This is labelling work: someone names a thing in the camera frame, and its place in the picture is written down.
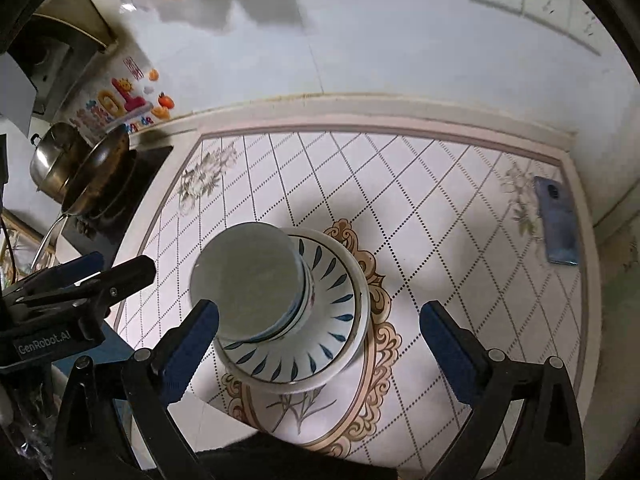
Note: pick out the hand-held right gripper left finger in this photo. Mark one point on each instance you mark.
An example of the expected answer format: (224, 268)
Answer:
(192, 355)

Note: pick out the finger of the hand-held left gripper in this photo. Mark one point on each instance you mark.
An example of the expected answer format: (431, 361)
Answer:
(125, 274)
(85, 266)

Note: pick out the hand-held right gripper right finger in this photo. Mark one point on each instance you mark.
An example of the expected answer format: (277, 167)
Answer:
(450, 355)

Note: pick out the white bowl with coloured hearts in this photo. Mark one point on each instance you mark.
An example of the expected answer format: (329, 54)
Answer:
(245, 280)

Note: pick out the blue leaf pattern bowl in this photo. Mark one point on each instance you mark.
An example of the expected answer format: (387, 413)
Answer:
(325, 332)
(285, 388)

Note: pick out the steel frying pan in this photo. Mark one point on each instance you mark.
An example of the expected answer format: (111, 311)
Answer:
(100, 165)

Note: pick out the stainless steel pot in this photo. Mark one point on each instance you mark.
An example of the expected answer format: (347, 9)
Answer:
(50, 160)

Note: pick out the floral printed table mat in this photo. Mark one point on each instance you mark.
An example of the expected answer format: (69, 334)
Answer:
(425, 210)

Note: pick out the person's dark clothing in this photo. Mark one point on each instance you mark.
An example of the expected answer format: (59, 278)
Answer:
(300, 460)

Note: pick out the blue smartphone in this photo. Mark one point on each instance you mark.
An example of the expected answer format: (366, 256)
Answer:
(557, 225)

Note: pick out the dark range hood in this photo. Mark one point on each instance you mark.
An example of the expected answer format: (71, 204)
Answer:
(65, 50)

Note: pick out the colourful wall stickers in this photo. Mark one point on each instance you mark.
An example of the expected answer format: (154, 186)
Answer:
(125, 100)

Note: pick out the white wall socket panel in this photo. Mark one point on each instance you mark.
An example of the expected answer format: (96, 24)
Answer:
(540, 0)

